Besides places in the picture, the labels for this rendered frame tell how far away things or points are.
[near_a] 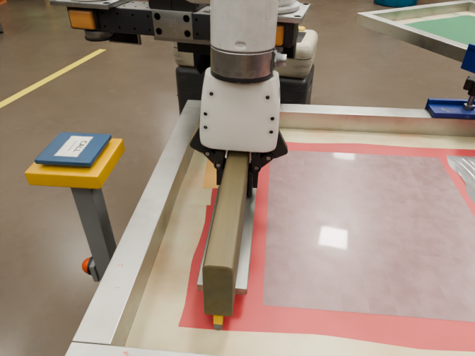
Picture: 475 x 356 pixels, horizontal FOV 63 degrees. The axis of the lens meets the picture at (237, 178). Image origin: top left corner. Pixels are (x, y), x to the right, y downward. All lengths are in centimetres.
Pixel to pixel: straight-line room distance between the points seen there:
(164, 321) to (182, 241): 12
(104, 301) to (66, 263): 150
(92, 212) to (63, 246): 122
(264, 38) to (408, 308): 34
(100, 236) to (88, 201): 9
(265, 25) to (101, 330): 35
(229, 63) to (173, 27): 53
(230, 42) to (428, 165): 44
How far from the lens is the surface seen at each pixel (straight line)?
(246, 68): 44
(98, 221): 82
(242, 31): 43
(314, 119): 79
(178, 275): 49
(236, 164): 49
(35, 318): 179
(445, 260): 57
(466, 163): 77
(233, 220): 41
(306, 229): 55
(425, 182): 70
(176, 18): 96
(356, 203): 61
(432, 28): 164
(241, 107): 47
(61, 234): 209
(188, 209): 58
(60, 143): 77
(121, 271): 46
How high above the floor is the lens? 133
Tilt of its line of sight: 36 degrees down
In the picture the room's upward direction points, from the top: straight up
